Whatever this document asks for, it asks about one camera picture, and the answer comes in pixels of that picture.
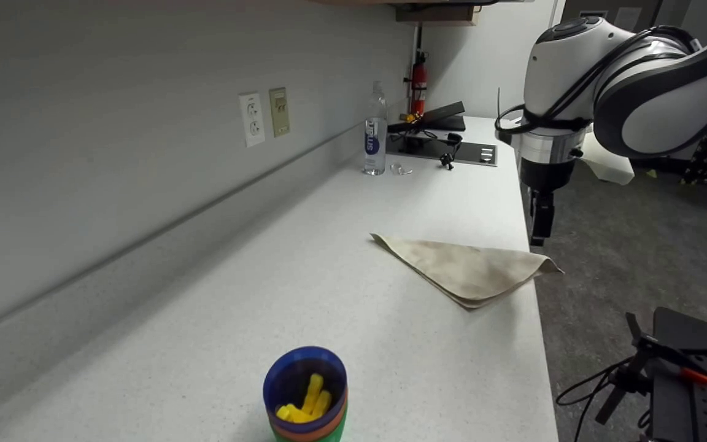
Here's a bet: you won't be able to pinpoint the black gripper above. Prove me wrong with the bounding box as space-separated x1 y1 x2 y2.
519 157 576 251

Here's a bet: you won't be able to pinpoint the beige cloth towel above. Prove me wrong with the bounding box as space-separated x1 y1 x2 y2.
370 232 565 315

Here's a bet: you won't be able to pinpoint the small black clamp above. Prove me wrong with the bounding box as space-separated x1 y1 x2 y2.
436 134 464 173

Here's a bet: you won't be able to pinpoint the black wedge block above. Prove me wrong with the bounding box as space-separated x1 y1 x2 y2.
404 99 469 135

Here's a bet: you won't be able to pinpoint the black flat bar device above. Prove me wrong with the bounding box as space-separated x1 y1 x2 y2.
384 131 498 168

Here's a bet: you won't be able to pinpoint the clear plastic water bottle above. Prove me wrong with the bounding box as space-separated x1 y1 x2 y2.
360 81 389 177

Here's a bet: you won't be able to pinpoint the red fire extinguisher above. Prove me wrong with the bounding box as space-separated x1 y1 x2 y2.
403 22 431 120

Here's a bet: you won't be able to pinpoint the black perforated table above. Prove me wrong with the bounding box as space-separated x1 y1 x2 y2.
648 305 707 442

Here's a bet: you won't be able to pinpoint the yellow plastic pieces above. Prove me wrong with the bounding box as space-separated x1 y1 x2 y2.
275 371 333 425

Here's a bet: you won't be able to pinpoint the blue cup with yellow item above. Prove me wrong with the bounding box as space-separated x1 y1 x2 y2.
259 344 350 442

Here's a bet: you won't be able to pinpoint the thin black cable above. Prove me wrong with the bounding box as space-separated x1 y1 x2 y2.
551 353 642 442

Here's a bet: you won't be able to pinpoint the black clamp with orange handle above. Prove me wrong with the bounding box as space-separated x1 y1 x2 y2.
593 312 707 428

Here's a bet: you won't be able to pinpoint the beige wall switch plate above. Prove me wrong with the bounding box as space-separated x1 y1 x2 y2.
268 84 292 137

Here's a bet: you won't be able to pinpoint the white wall outlet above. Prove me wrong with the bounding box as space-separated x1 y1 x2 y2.
238 91 268 150

